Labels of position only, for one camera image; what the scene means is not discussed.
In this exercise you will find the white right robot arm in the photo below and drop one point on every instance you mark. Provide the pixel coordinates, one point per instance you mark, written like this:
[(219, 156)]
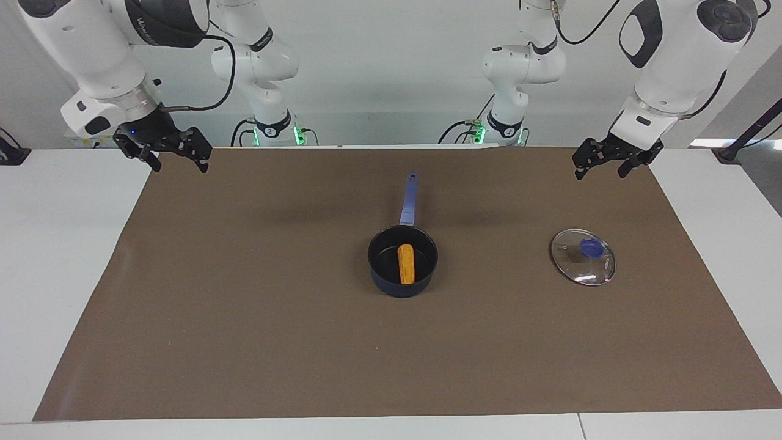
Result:
[(91, 55)]

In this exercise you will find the glass lid with purple knob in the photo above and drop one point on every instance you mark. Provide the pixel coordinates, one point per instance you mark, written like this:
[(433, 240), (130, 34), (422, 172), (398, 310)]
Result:
[(586, 269)]

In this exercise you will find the brown table mat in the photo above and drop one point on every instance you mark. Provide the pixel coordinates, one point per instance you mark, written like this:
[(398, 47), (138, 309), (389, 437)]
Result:
[(244, 305)]

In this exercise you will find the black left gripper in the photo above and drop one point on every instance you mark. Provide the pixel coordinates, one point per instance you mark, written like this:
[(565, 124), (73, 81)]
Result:
[(632, 150)]

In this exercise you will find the black stand pole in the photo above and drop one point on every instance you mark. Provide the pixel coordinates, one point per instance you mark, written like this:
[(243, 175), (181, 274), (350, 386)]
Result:
[(748, 131)]

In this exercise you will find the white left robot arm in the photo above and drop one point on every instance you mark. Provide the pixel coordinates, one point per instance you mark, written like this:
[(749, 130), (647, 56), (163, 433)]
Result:
[(672, 73)]

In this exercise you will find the orange corn cob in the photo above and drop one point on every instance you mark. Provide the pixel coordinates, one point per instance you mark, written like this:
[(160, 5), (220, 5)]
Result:
[(406, 263)]

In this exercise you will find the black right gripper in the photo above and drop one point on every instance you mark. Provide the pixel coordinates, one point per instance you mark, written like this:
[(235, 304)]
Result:
[(153, 131)]

